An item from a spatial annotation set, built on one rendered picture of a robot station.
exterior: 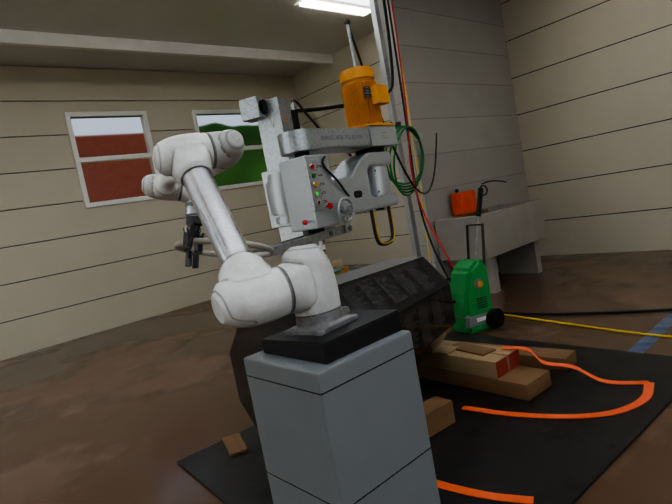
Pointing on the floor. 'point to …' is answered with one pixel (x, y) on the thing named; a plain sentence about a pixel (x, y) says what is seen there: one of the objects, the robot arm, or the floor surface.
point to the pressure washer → (473, 293)
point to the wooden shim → (234, 444)
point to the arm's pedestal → (344, 426)
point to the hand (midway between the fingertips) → (192, 260)
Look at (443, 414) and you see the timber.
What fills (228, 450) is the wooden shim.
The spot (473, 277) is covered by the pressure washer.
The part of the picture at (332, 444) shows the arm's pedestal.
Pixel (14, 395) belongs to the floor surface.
